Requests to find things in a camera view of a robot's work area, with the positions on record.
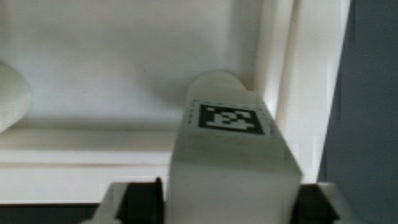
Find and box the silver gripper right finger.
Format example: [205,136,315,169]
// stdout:
[290,182,356,224]

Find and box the white table leg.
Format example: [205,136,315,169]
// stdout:
[166,71,302,224]

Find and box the white square tabletop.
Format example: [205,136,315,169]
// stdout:
[0,0,354,204]

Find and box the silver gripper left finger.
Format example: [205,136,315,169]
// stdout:
[82,178,166,224]

